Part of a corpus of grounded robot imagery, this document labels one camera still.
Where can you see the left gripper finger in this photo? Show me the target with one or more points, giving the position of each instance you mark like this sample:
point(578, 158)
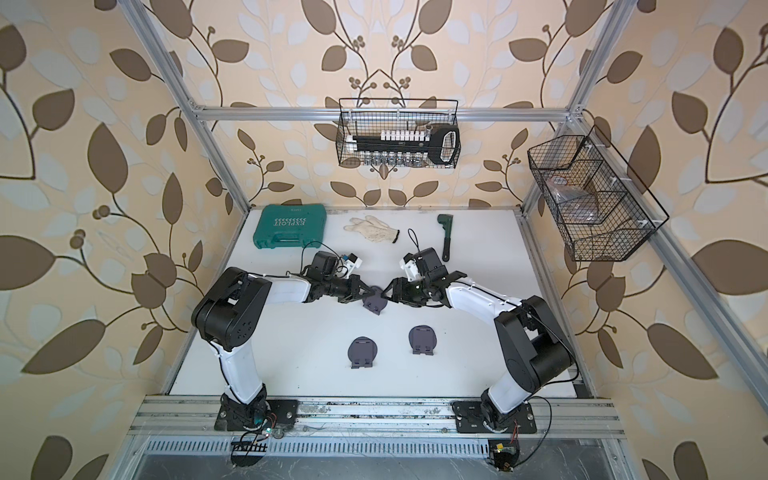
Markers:
point(358, 286)
point(359, 296)

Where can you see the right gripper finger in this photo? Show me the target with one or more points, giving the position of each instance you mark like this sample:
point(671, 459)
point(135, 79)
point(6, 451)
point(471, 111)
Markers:
point(395, 295)
point(398, 283)

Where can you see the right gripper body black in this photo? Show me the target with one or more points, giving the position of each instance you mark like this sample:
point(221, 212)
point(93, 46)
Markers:
point(415, 292)

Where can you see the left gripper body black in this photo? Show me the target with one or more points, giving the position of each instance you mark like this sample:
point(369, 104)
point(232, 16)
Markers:
point(339, 287)

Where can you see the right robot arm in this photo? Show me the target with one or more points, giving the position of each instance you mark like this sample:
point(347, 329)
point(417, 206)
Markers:
point(534, 347)

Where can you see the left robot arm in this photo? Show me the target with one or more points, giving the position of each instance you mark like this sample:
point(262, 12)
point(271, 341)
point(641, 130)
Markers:
point(228, 314)

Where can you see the white work glove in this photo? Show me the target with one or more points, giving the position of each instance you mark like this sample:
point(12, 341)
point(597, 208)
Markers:
point(373, 229)

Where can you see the green black hand tool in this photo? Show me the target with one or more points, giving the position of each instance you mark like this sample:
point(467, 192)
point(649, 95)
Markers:
point(446, 222)

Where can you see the green plastic tool case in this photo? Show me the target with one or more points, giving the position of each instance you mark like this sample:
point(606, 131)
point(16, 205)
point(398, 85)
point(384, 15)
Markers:
point(290, 226)

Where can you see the socket set in basket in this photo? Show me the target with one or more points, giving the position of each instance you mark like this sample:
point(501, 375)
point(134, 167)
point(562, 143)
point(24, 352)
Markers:
point(435, 146)

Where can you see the plastic bag in basket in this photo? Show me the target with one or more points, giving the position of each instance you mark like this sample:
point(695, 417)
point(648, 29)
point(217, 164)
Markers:
point(574, 204)

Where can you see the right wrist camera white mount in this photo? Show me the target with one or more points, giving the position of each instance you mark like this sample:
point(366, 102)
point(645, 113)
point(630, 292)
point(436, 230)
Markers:
point(410, 268)

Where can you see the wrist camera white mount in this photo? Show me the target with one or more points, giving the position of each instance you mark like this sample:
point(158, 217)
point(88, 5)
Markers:
point(351, 262)
point(410, 268)

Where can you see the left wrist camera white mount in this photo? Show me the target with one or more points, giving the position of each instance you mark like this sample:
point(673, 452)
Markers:
point(351, 262)

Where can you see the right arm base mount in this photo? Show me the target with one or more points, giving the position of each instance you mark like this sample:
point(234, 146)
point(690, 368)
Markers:
point(480, 417)

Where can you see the black wire basket centre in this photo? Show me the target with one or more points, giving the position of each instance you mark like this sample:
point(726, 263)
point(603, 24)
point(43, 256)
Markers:
point(373, 114)

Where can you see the black wire basket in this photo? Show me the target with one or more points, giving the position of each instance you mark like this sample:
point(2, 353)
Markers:
point(602, 208)
point(373, 114)

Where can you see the black wire basket right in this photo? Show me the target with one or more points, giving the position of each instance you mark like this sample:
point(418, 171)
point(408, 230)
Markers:
point(602, 208)

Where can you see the aluminium front rail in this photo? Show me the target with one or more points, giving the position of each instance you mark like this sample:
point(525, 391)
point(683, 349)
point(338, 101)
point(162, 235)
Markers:
point(558, 418)

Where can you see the aluminium frame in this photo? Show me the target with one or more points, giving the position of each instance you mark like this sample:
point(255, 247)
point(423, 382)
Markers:
point(740, 348)

